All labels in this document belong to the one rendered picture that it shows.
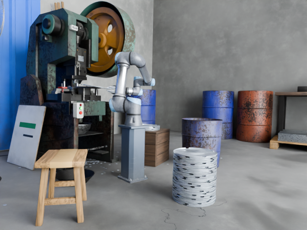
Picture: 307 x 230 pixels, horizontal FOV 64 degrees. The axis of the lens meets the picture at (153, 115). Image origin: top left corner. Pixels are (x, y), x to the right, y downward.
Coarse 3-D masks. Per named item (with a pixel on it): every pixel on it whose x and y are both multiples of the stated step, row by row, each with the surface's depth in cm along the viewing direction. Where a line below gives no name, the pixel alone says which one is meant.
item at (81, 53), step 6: (78, 48) 240; (78, 54) 241; (84, 54) 247; (78, 60) 241; (84, 60) 248; (66, 66) 244; (72, 66) 240; (78, 66) 240; (84, 66) 248; (66, 72) 245; (72, 72) 240; (78, 72) 239; (84, 72) 244
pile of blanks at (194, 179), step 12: (180, 156) 155; (216, 156) 158; (180, 168) 155; (192, 168) 151; (204, 168) 153; (216, 168) 158; (180, 180) 155; (192, 180) 151; (204, 180) 151; (180, 192) 155; (192, 192) 151; (204, 192) 152; (192, 204) 152; (204, 204) 152
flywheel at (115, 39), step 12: (96, 12) 275; (108, 12) 266; (108, 24) 272; (120, 24) 258; (108, 36) 272; (120, 36) 258; (108, 48) 276; (120, 48) 259; (108, 60) 273; (96, 72) 278
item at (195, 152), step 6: (174, 150) 169; (180, 150) 170; (186, 150) 171; (192, 150) 168; (198, 150) 169; (204, 150) 172; (210, 150) 172; (186, 156) 152; (192, 156) 150; (198, 156) 150; (204, 156) 153; (210, 156) 152
